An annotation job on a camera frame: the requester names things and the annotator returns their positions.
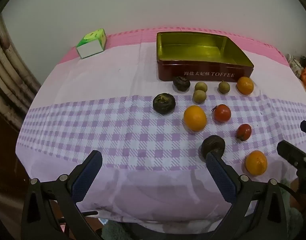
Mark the pink purple checked tablecloth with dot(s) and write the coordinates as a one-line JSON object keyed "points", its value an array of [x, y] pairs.
{"points": [[93, 120]]}

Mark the pale patterned object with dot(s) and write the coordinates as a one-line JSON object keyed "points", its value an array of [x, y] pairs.
{"points": [[295, 63]]}

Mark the green tissue box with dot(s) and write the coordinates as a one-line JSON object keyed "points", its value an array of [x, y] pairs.
{"points": [[91, 43]]}

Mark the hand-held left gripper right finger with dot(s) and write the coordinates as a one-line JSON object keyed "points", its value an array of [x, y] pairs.
{"points": [[220, 175]]}

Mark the red tomato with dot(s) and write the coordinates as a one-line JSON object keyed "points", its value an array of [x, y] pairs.
{"points": [[243, 131], [221, 113]]}

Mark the dark round fruit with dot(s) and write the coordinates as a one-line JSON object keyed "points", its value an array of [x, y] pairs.
{"points": [[181, 83], [214, 145], [164, 103]]}

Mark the beige patterned curtain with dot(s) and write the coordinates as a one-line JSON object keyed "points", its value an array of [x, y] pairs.
{"points": [[8, 75]]}

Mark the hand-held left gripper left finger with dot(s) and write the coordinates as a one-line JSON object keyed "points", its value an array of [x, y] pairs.
{"points": [[88, 175]]}

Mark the brown longan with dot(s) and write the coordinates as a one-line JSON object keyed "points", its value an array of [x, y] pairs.
{"points": [[199, 96], [201, 87], [224, 87]]}

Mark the red metal tin box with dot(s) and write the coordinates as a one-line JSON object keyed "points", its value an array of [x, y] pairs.
{"points": [[193, 52]]}

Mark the orange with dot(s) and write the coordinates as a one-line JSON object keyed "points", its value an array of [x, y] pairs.
{"points": [[195, 118], [245, 85], [256, 162]]}

